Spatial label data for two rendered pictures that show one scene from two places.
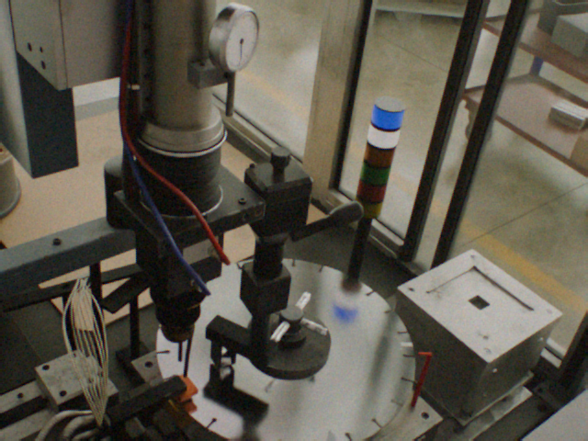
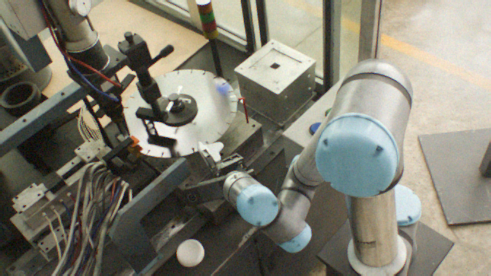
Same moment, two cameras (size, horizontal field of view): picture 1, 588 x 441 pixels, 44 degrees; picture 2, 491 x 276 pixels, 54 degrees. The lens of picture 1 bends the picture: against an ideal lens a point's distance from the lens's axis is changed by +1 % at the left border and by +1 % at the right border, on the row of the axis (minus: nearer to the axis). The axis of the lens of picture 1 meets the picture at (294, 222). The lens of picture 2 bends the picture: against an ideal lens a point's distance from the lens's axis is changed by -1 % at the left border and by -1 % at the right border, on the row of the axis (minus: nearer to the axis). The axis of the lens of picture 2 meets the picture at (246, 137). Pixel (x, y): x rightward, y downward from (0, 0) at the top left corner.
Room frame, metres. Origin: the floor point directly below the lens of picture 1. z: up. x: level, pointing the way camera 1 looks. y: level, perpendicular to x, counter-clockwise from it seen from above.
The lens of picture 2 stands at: (-0.30, -0.27, 1.90)
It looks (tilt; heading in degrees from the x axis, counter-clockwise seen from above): 49 degrees down; 5
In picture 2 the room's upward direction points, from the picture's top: 11 degrees counter-clockwise
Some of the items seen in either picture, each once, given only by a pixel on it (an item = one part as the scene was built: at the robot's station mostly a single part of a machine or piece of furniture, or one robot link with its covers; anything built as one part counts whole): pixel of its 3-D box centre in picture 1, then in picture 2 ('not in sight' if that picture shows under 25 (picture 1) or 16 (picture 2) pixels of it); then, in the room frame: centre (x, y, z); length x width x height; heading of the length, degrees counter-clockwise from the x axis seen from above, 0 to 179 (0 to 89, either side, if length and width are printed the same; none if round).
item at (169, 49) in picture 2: (317, 212); (154, 53); (0.58, -0.02, 1.21); 0.08 x 0.06 x 0.03; 134
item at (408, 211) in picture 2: not in sight; (391, 217); (0.26, -0.51, 0.91); 0.13 x 0.12 x 0.14; 155
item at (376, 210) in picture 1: (368, 202); (210, 31); (0.93, -0.11, 0.98); 0.05 x 0.04 x 0.03; 44
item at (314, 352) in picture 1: (288, 334); (177, 106); (0.65, -0.01, 0.96); 0.11 x 0.11 x 0.03
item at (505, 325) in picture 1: (467, 335); (277, 83); (0.83, -0.30, 0.82); 0.18 x 0.18 x 0.15; 44
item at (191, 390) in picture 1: (152, 413); (123, 155); (0.51, 0.13, 0.95); 0.10 x 0.03 x 0.07; 134
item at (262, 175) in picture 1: (271, 235); (140, 68); (0.58, 0.02, 1.17); 0.06 x 0.05 x 0.20; 125
